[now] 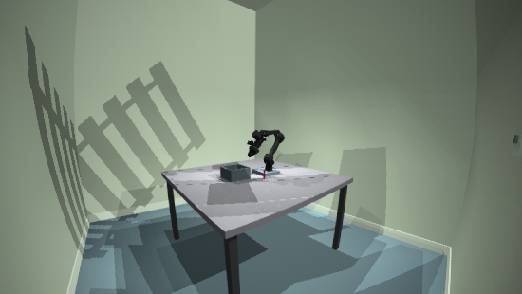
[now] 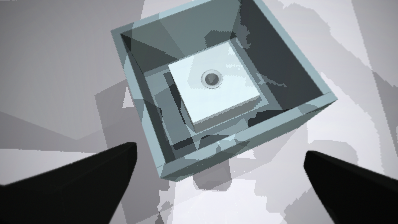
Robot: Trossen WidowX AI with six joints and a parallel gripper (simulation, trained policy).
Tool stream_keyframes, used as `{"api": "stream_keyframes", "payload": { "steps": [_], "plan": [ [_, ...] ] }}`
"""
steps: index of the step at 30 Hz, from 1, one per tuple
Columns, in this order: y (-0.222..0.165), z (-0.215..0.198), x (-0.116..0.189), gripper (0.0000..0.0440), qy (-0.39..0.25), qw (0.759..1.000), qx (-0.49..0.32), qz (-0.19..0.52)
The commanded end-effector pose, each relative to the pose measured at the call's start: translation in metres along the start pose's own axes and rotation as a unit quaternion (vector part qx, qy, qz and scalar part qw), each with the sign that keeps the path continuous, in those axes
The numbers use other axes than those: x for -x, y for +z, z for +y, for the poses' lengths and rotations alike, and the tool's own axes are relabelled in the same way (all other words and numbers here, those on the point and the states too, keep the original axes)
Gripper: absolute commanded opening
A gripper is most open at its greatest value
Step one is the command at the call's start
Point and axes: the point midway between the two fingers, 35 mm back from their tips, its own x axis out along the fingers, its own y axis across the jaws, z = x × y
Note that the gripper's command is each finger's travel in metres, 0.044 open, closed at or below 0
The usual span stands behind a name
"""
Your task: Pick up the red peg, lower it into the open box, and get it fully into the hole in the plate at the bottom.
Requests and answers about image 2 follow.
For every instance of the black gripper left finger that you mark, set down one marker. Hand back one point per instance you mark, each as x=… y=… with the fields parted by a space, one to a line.
x=88 y=191

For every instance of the white square plate with hole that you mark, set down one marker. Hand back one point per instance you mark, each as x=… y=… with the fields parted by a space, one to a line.
x=213 y=86

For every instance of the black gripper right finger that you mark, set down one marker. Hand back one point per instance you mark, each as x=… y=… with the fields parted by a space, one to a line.
x=352 y=194

